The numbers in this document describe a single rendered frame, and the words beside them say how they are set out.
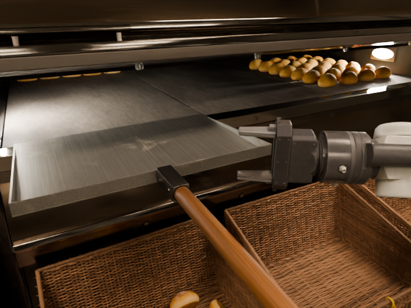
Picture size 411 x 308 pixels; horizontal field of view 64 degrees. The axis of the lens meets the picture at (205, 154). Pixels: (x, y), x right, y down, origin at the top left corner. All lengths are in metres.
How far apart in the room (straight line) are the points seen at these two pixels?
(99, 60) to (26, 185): 0.29
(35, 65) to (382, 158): 0.62
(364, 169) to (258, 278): 0.25
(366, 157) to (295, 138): 0.11
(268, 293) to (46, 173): 0.54
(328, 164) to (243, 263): 0.21
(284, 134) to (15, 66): 0.50
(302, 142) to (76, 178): 0.46
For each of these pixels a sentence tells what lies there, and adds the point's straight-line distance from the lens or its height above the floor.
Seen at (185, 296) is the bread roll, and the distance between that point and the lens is 1.15.
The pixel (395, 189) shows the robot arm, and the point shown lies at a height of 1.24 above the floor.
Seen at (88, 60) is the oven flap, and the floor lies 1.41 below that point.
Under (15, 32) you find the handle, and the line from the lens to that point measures 0.76.
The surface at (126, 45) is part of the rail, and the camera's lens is 0.74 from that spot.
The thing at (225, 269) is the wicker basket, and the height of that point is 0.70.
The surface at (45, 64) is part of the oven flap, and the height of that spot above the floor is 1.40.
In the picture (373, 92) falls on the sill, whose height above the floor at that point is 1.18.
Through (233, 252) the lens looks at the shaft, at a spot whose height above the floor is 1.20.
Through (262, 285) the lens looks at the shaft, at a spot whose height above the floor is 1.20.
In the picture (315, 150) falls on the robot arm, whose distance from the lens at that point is 0.55.
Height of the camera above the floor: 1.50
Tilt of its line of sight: 24 degrees down
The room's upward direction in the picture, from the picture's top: straight up
